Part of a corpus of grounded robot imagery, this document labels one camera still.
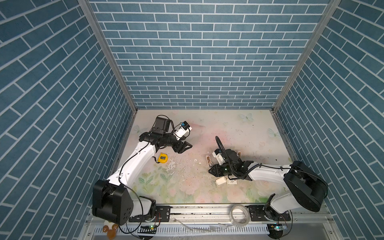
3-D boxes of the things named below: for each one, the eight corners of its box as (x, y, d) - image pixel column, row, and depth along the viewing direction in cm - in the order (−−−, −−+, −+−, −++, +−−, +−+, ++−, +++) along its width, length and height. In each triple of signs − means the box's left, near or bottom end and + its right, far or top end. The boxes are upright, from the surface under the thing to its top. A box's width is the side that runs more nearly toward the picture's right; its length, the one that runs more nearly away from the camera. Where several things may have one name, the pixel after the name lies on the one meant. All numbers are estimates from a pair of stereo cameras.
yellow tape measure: (158, 162, 94) (157, 160, 92) (161, 154, 97) (161, 152, 96) (166, 164, 93) (165, 162, 91) (169, 156, 97) (168, 154, 95)
